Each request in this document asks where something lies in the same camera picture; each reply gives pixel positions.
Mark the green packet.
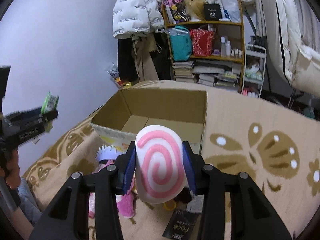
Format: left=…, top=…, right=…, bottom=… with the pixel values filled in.
left=41, top=92, right=59, bottom=133

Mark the pink bear plush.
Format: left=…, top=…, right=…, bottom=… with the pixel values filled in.
left=88, top=159, right=137, bottom=220

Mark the black face product box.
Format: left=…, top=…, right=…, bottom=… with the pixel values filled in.
left=162, top=209, right=200, bottom=240

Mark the pink swirl plush cushion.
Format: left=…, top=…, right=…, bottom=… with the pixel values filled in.
left=135, top=125, right=187, bottom=204

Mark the white black fluffy plush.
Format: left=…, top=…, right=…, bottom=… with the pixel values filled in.
left=174, top=187, right=193, bottom=204

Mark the left hand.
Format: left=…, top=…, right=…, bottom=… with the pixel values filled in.
left=1, top=148, right=21, bottom=189

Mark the white-haired figure plush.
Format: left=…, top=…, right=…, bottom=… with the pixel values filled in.
left=97, top=145, right=123, bottom=164

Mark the cardboard box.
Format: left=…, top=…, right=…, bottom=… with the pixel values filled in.
left=91, top=87, right=207, bottom=153

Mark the yellow dog plush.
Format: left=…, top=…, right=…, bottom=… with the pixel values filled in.
left=163, top=199, right=177, bottom=211

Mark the beige coat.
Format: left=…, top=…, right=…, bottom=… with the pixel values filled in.
left=132, top=34, right=159, bottom=81

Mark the white puffer jacket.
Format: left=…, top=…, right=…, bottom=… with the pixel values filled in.
left=113, top=0, right=164, bottom=39

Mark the stack of books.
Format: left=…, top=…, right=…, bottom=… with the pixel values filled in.
left=172, top=60, right=242, bottom=93

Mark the teal bag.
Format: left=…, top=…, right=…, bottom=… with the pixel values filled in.
left=168, top=25, right=192, bottom=61

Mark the white trolley cart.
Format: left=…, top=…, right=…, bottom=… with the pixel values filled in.
left=241, top=44, right=267, bottom=98

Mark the wooden shelf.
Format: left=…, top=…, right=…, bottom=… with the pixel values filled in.
left=162, top=0, right=244, bottom=92

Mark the red bag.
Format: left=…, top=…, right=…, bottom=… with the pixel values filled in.
left=190, top=28, right=215, bottom=56

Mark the blonde wig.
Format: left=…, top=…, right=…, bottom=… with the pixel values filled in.
left=184, top=0, right=206, bottom=21

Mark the black box with 40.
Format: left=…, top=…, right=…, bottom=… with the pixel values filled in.
left=203, top=3, right=222, bottom=21

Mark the snack bag by wall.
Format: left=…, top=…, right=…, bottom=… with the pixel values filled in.
left=105, top=62, right=132, bottom=88

